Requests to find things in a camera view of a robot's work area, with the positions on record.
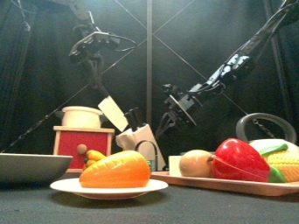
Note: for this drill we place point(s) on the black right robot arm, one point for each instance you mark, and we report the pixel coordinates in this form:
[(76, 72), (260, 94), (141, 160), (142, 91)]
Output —
[(248, 55)]

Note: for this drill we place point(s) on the red wooden drawer box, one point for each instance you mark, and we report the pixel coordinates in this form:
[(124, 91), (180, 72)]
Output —
[(69, 140)]

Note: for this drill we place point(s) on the red toy bell pepper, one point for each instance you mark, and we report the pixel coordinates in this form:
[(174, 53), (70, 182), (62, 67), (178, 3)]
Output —
[(239, 160)]

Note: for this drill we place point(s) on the grey bowl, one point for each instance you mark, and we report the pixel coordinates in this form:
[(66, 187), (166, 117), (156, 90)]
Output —
[(30, 167)]

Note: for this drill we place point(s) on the yellow toy corn cob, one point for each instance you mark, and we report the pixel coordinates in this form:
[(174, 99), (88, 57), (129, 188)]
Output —
[(285, 166)]

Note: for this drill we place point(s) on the small yellow toy pepper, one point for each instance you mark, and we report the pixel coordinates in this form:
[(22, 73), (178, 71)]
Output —
[(93, 156)]

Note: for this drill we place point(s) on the dark frame pole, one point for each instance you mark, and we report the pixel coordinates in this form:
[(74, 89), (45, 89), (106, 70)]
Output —
[(277, 87)]

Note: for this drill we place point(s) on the white plate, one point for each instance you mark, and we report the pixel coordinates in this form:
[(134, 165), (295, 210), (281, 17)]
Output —
[(150, 185)]

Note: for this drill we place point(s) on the small white cube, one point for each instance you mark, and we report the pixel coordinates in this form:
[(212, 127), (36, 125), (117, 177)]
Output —
[(173, 166)]

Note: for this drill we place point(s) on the wooden tray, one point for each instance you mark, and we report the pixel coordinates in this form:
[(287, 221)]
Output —
[(233, 186)]

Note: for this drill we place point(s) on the toy onion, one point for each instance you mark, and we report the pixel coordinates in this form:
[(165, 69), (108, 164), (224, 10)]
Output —
[(194, 163)]

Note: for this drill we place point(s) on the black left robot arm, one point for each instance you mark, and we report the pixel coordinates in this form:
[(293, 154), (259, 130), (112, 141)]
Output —
[(78, 13)]

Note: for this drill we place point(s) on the white toy cooking pot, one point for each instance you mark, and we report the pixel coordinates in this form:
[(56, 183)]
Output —
[(80, 118)]

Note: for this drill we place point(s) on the small green item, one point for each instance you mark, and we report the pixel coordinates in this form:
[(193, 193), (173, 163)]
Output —
[(150, 165)]

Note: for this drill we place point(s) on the thin metal frame pole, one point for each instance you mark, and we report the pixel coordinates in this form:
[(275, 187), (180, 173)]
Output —
[(149, 58)]

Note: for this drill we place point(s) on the orange toy carrot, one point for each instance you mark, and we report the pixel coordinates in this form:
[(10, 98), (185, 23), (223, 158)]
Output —
[(116, 170)]

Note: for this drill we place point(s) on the white knife holder block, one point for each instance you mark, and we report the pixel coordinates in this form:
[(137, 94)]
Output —
[(145, 140)]

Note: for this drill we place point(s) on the toy cleaver white blade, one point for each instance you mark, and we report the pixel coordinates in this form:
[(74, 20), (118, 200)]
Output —
[(112, 112)]

